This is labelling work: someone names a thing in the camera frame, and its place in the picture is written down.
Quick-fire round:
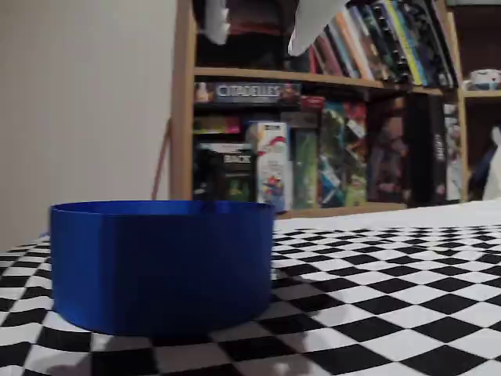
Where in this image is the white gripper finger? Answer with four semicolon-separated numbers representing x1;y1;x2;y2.
287;0;349;56

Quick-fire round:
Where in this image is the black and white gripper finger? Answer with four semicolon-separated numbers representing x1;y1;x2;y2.
191;0;232;45

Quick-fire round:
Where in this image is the Citadelles game box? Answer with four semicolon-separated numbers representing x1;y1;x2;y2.
194;81;302;105

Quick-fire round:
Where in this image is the small red box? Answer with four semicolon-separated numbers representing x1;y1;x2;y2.
300;96;326;113

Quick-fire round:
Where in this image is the yellow pink flat box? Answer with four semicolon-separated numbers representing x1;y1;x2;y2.
194;116;240;135

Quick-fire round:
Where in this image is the red green game box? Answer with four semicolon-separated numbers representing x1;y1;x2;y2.
344;102;369;207

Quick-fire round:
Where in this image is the green blue jungle game box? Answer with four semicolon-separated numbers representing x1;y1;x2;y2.
319;102;349;208

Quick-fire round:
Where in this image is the dark green game box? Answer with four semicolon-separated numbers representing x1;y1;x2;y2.
292;128;320;211

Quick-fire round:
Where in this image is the white Mario box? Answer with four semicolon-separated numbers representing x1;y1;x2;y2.
246;121;294;212

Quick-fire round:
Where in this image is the dark brown game box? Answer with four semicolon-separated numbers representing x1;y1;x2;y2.
367;97;410;204

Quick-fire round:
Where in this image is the black BACK game box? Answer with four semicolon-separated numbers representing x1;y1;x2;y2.
194;143;258;204

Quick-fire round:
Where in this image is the black tall game box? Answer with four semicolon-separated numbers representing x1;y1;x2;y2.
406;93;447;205

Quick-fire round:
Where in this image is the white narrow game box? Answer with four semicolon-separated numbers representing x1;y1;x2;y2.
444;103;463;203

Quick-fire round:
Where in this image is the blue round box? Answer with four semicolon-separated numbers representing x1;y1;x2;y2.
49;200;276;337

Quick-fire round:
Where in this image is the red leaning book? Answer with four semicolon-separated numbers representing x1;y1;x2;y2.
311;34;345;75

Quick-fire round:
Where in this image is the light blue leaning book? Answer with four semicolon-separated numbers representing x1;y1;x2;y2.
332;11;363;79

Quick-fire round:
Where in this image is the orange leaning book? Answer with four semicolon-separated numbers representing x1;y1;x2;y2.
338;7;375;81

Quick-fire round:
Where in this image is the tall light wooden bookshelf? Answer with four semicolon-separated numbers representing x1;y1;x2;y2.
168;0;501;219

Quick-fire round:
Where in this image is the green spined leaning book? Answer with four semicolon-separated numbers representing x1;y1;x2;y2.
359;3;396;81

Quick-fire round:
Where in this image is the yellow spined leaning book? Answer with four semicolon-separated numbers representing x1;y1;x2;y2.
385;0;424;86

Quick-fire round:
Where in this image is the black spined leaning book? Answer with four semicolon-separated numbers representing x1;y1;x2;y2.
422;0;459;89

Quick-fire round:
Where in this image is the white blue patterned mug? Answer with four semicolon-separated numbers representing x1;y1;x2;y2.
461;68;501;92

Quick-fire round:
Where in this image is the blue white penguin plush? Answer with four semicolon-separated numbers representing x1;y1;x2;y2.
467;125;501;201

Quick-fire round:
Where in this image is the black white checkered mat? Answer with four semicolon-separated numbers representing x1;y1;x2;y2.
0;199;501;376

